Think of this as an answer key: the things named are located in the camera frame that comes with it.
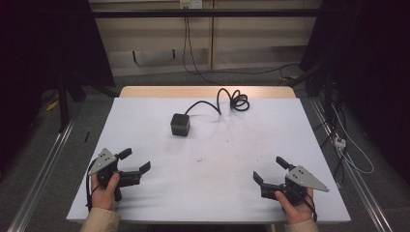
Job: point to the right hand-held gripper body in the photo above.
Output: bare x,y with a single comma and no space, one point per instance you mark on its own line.
303,179

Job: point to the white power strip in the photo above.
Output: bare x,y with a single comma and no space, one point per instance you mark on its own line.
339,142

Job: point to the beige wooden wall cabinet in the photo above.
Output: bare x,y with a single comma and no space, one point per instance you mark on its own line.
257,35

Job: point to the black cube power adapter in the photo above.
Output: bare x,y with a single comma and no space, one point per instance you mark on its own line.
180,125

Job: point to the aluminium floor rail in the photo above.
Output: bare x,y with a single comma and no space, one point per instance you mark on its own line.
354,174
42,180

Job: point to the yellow floor tape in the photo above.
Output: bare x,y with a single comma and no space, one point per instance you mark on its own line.
52,105

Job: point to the black metal stand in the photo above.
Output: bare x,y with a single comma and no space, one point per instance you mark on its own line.
63,106

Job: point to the white wall socket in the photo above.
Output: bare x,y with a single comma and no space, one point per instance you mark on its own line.
190,3

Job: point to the black horizontal frame bar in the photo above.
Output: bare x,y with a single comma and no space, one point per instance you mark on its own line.
206,13

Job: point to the black curtain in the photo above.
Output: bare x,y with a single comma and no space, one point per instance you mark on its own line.
374,64
38,58

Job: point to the white table cover sheet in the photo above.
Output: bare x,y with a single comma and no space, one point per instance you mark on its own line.
209,167

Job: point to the person's right hand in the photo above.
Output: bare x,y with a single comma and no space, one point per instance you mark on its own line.
298,211

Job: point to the person's left hand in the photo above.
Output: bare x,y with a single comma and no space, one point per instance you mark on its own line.
103,195

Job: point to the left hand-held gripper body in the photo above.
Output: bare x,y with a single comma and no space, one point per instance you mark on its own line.
102,161

